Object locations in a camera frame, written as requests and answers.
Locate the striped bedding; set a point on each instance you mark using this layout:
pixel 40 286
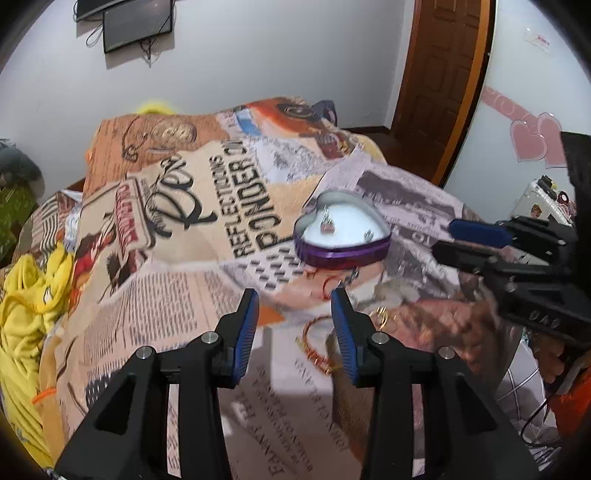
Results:
pixel 55 221

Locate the gold rings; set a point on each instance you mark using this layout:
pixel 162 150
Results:
pixel 384 317

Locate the white paper label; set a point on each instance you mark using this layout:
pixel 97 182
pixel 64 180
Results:
pixel 539 39

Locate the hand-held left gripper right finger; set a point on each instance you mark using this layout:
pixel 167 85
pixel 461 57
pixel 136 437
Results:
pixel 344 330

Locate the person's right forearm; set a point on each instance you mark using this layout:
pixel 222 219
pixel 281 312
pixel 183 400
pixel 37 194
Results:
pixel 575 406

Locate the red hoop earring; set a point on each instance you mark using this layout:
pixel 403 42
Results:
pixel 323 290

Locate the green patterned cloth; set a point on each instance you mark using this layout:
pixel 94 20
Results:
pixel 14 217

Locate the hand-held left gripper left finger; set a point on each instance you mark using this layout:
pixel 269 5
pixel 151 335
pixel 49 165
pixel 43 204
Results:
pixel 246 323

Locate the newspaper print blanket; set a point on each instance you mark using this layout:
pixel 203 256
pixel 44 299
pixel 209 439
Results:
pixel 184 277

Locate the silver dangling earring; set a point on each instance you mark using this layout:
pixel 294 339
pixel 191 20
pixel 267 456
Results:
pixel 353 276

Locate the yellow foam tube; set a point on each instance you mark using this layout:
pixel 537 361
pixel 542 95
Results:
pixel 154 108

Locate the white stickered suitcase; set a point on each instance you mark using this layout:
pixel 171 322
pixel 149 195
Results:
pixel 538 201

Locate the person's right hand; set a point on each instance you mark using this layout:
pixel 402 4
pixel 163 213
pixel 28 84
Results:
pixel 551 362

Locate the blue bag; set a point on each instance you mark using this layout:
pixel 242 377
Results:
pixel 325 110

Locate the red charm earring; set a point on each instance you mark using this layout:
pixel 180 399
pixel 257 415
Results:
pixel 328 226

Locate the wall-mounted black television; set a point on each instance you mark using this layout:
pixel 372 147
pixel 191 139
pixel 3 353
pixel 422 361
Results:
pixel 99 7

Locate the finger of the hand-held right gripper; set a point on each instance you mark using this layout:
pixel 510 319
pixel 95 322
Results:
pixel 461 256
pixel 480 233

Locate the white sliding wardrobe door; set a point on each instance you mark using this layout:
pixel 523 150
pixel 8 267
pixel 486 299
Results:
pixel 521 78

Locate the pink heart stickers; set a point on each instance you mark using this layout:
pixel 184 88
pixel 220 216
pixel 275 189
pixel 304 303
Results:
pixel 535 136

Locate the brown wooden door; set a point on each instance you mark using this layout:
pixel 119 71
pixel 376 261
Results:
pixel 438 69

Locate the small black wall monitor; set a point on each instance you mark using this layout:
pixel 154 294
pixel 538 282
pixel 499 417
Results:
pixel 136 23

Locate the small dark stud earring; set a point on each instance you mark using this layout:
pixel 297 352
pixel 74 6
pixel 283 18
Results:
pixel 369 233

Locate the grey checked cloth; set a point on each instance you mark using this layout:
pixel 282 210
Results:
pixel 521 392

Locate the grey pillow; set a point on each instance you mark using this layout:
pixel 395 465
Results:
pixel 18 166

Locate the yellow cloth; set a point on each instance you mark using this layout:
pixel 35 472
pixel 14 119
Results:
pixel 23 332

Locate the purple heart-shaped tin box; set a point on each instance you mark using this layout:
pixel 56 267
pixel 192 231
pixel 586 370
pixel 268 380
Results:
pixel 341 240

